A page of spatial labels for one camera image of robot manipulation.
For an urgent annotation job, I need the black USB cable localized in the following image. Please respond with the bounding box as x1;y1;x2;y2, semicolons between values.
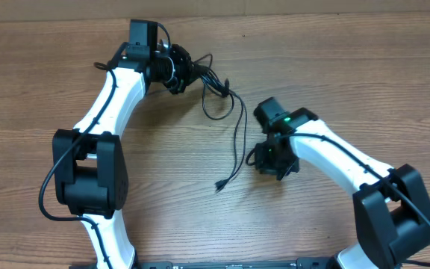
192;52;249;194

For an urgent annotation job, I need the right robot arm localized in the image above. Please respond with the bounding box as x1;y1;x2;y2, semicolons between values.
246;98;430;268

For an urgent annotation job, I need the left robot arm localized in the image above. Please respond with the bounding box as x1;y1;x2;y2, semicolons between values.
38;19;195;268

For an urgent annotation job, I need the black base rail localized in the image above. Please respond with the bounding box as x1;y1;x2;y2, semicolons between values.
131;257;340;269

